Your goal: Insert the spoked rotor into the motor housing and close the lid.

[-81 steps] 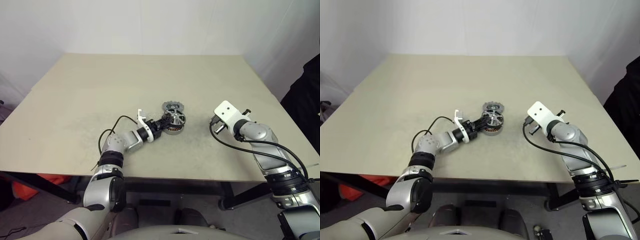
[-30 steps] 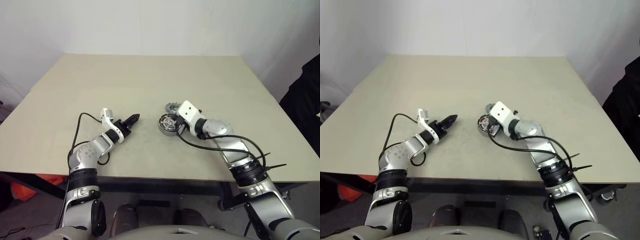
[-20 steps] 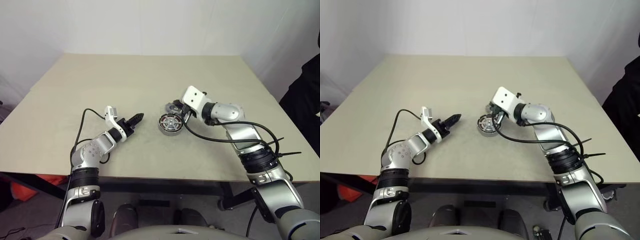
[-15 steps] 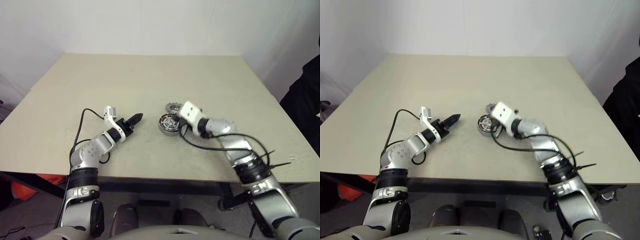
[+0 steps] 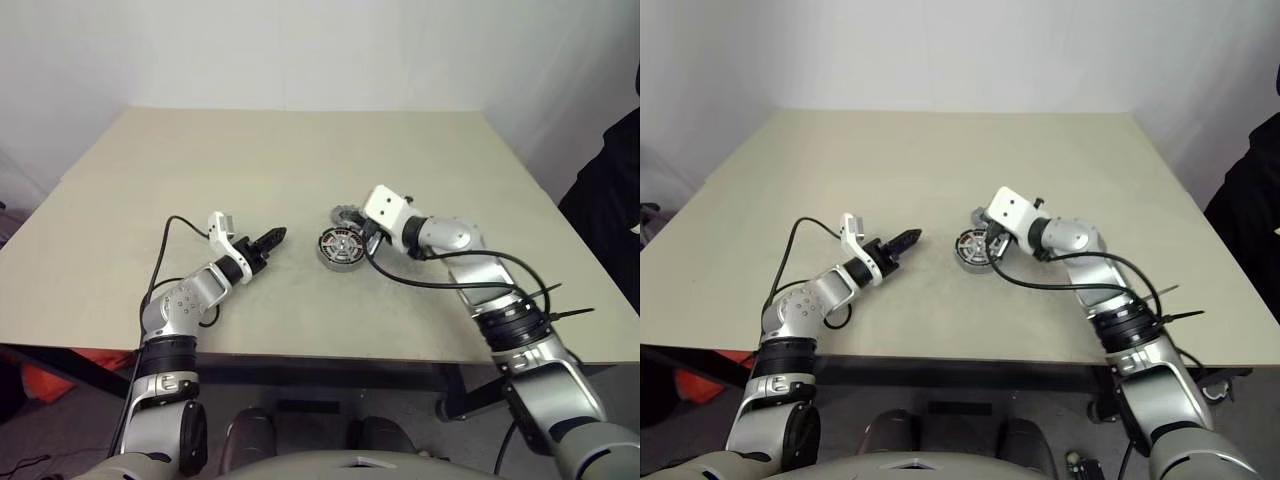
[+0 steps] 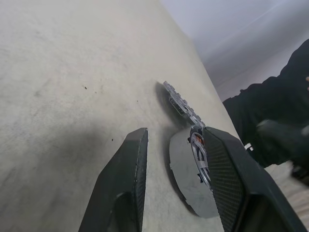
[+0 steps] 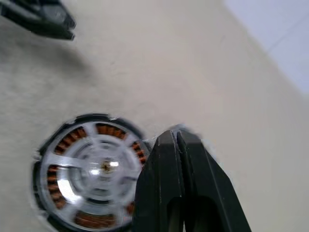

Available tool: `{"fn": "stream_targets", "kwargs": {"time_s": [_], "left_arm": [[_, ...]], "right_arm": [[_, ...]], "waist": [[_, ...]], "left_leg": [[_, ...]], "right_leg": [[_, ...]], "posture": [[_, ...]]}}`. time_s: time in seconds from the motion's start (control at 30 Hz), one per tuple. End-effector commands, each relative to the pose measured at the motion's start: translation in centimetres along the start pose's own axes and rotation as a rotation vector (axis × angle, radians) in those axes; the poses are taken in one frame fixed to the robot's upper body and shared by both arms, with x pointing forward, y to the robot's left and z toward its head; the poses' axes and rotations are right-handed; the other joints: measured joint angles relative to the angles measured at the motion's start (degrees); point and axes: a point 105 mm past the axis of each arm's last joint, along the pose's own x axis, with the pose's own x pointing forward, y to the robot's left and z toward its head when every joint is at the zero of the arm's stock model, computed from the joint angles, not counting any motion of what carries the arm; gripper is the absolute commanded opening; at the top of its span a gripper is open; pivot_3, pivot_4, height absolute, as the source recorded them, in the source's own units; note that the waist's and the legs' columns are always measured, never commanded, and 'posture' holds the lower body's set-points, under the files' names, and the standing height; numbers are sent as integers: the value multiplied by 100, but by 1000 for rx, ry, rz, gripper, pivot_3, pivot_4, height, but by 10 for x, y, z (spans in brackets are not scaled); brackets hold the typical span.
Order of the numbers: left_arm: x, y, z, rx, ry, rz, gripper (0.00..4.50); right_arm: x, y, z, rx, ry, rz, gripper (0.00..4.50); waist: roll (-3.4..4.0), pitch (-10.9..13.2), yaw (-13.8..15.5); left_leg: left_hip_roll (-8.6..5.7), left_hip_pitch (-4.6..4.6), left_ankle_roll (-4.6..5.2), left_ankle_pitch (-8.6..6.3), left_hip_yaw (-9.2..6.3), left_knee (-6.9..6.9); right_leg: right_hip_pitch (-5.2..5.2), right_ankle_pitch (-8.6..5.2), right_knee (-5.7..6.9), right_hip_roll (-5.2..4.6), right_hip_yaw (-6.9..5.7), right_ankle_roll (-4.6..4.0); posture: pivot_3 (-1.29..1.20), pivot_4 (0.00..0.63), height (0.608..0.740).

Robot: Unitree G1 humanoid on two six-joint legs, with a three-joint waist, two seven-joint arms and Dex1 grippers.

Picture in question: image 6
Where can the black rotor ring wheel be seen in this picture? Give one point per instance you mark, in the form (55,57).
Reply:
(201,154)

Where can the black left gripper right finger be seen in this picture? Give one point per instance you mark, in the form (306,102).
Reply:
(231,174)

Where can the grey round metal disc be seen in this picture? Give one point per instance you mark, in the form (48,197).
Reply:
(186,169)

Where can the grey toothed metal strip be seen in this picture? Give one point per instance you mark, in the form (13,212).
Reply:
(178,104)

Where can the person in black clothing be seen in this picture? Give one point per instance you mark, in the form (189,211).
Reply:
(277,101)

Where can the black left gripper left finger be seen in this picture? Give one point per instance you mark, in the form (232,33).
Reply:
(120,183)

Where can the bare bystander hand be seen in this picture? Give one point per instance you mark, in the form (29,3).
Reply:
(307,83)

